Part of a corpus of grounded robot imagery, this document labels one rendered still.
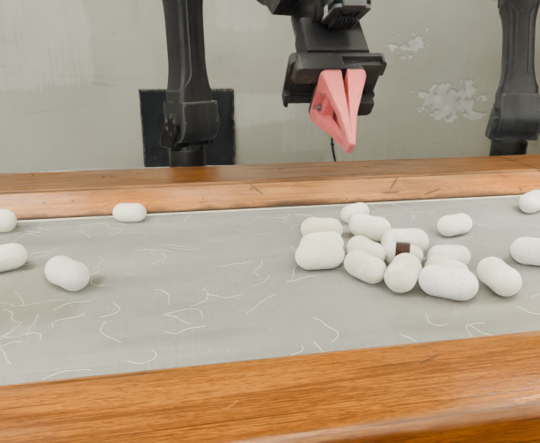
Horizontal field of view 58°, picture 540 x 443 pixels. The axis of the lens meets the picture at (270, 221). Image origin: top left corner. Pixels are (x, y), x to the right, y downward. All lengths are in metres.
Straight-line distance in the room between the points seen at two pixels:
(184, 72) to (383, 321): 0.58
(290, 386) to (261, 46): 2.29
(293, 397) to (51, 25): 2.40
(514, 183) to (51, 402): 0.55
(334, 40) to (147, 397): 0.42
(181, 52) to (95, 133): 1.74
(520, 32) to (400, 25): 1.61
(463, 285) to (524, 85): 0.70
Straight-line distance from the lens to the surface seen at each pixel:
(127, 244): 0.44
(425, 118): 2.70
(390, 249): 0.38
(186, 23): 0.81
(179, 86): 0.81
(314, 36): 0.54
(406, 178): 0.58
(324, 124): 0.52
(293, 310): 0.32
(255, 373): 0.22
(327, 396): 0.21
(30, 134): 2.59
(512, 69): 1.01
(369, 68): 0.54
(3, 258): 0.41
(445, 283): 0.34
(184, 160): 0.84
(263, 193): 0.53
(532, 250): 0.42
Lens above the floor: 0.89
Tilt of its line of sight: 19 degrees down
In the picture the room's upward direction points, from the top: straight up
